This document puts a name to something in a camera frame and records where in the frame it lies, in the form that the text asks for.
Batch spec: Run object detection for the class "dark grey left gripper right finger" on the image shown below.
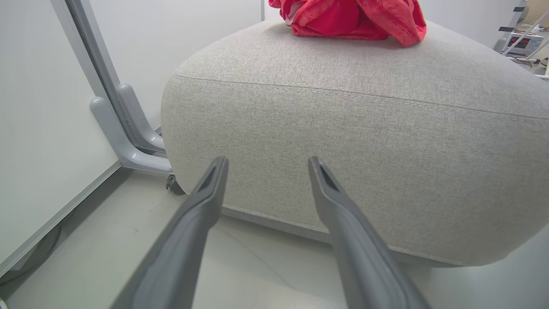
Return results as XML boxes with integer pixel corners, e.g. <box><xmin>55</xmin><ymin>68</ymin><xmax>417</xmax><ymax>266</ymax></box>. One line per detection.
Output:
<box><xmin>308</xmin><ymin>156</ymin><xmax>431</xmax><ymax>309</ymax></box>

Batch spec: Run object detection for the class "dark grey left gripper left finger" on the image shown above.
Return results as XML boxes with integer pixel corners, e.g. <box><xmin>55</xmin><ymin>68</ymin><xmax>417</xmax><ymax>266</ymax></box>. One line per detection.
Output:
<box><xmin>109</xmin><ymin>156</ymin><xmax>229</xmax><ymax>309</ymax></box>

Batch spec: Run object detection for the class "plain red t-shirt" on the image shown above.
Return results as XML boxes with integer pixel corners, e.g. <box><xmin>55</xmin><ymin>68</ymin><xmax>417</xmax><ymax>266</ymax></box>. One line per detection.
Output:
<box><xmin>269</xmin><ymin>0</ymin><xmax>427</xmax><ymax>48</ymax></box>

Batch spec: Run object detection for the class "grey fabric sofa seat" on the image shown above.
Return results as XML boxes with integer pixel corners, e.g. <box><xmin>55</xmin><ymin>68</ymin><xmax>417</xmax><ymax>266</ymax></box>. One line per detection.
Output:
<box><xmin>161</xmin><ymin>17</ymin><xmax>549</xmax><ymax>269</ymax></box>

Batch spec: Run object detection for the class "black caster wheel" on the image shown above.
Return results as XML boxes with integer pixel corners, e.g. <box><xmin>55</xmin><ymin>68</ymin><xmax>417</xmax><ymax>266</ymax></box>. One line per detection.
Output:
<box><xmin>166</xmin><ymin>174</ymin><xmax>186</xmax><ymax>196</ymax></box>

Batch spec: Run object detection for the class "grey metal partition leg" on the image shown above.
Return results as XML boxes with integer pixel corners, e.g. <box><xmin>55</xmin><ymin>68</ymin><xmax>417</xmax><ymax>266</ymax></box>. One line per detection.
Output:
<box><xmin>64</xmin><ymin>0</ymin><xmax>167</xmax><ymax>154</ymax></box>
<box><xmin>51</xmin><ymin>0</ymin><xmax>173</xmax><ymax>174</ymax></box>

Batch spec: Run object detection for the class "large white partition board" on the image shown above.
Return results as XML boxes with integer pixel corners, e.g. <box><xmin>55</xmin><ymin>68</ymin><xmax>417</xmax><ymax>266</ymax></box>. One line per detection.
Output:
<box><xmin>0</xmin><ymin>0</ymin><xmax>123</xmax><ymax>277</ymax></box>

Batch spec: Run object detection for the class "power supply with red display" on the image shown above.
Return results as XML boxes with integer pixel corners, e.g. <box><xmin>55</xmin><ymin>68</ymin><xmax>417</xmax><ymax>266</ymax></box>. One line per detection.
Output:
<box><xmin>503</xmin><ymin>32</ymin><xmax>544</xmax><ymax>55</ymax></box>

